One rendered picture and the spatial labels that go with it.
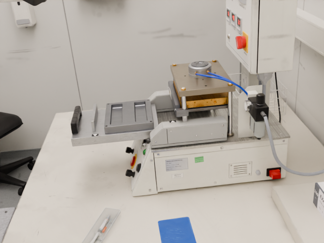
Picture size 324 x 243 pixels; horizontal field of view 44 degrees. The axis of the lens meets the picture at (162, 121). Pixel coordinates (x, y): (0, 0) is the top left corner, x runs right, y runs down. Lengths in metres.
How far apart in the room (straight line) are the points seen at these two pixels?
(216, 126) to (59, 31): 1.80
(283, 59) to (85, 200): 0.80
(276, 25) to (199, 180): 0.56
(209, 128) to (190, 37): 1.64
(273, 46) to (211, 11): 1.64
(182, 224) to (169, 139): 0.27
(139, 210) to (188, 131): 0.30
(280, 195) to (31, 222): 0.80
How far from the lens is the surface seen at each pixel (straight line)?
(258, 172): 1.40
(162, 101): 1.53
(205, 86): 1.28
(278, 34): 1.24
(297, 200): 1.31
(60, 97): 3.03
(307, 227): 1.22
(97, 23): 2.83
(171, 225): 1.26
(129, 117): 1.37
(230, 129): 1.34
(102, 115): 1.47
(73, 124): 1.36
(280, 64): 1.27
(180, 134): 1.28
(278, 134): 1.38
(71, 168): 1.62
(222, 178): 1.39
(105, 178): 1.51
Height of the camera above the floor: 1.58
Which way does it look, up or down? 26 degrees down
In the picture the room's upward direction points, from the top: 5 degrees counter-clockwise
